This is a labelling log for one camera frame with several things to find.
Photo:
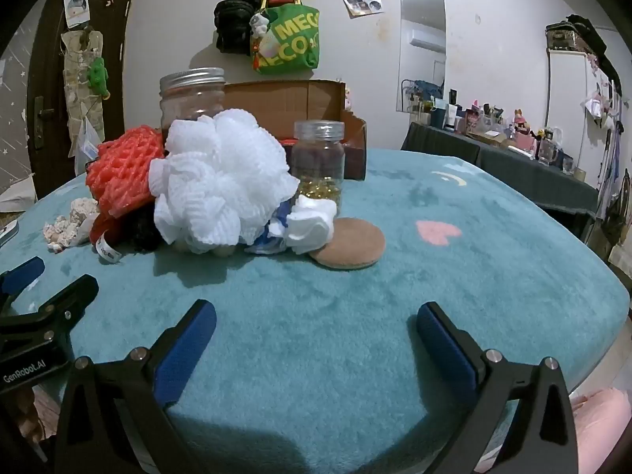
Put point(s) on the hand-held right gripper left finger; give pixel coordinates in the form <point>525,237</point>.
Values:
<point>185,350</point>

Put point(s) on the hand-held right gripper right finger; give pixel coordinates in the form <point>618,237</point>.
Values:
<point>444,350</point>

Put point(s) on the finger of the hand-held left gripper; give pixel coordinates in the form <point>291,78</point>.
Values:
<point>74,298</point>
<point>22,272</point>

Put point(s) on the red plush sponge white tag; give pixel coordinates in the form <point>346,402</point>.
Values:
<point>106,242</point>

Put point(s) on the cream crochet scrunchie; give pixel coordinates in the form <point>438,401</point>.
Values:
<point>69,224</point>

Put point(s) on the black fluffy pom-pom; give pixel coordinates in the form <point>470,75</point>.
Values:
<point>142,229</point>

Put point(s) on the orange foam fruit net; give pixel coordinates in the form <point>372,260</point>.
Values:
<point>123,168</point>

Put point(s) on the brown round powder puff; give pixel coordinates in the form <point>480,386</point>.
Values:
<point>349,244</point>

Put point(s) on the blue tissue packet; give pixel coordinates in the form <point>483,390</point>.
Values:
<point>270,229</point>

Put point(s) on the white mesh bath loofah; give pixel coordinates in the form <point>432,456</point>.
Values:
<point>217,182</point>

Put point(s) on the white nonwoven sachet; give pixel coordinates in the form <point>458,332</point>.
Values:
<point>308,224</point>

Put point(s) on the cardboard box red lining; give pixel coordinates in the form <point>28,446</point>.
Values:
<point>296,103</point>

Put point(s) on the teal plush blanket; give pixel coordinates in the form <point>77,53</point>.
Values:
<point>306,335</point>

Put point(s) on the clear plastic bag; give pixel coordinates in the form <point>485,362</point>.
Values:
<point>90,140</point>

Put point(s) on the dark cloth covered table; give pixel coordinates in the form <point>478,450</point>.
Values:
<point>518,173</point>

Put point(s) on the dark wooden door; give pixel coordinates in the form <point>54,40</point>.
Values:
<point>49,69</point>

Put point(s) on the green plush toy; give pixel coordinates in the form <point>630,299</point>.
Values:
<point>97,75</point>

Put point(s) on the small glass jar gold beads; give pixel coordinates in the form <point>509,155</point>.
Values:
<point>317,168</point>

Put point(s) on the row of cosmetics bottles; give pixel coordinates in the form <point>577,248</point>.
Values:
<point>493,123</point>

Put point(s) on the white refrigerator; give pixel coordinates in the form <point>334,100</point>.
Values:
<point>568,89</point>

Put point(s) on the black hanging bag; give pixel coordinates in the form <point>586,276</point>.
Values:
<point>232,22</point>

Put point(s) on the green tote bag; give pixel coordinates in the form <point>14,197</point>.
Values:
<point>291,44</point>

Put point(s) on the dark bag on refrigerator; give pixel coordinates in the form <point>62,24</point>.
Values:
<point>572,32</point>

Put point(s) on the beige hanging wall organizer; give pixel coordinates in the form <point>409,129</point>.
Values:
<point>76,74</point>

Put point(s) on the wall mirror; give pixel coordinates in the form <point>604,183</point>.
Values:
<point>422,34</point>

